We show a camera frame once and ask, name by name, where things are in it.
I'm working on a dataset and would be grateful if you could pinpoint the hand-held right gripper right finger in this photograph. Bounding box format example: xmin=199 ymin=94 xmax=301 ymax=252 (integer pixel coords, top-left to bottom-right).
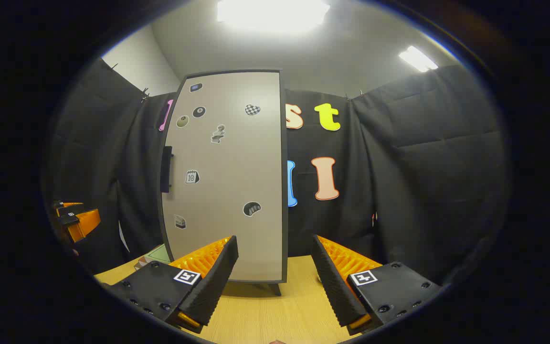
xmin=311 ymin=234 xmax=443 ymax=336

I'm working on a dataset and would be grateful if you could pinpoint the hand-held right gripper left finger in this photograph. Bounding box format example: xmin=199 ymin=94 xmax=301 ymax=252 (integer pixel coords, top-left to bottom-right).
xmin=108 ymin=235 xmax=239 ymax=334

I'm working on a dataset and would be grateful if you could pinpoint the black cabinet door handle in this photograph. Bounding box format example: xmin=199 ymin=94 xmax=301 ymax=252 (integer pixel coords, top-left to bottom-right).
xmin=160 ymin=146 xmax=174 ymax=193

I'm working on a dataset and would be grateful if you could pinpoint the light grey cabinet door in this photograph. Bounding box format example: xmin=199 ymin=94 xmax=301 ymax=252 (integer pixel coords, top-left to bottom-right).
xmin=162 ymin=72 xmax=283 ymax=282

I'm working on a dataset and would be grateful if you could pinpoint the green book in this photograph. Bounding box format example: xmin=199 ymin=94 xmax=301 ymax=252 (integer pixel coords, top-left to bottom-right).
xmin=144 ymin=244 xmax=171 ymax=265

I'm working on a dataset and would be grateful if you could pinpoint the black backdrop cloth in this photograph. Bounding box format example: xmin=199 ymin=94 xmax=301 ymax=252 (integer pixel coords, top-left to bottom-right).
xmin=48 ymin=57 xmax=512 ymax=287

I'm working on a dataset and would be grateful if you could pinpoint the small ceiling light panel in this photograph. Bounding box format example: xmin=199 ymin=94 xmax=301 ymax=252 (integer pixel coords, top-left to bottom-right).
xmin=398 ymin=45 xmax=439 ymax=73

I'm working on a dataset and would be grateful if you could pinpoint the large ceiling light panel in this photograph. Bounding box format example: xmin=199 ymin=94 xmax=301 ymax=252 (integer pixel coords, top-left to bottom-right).
xmin=217 ymin=0 xmax=330 ymax=34

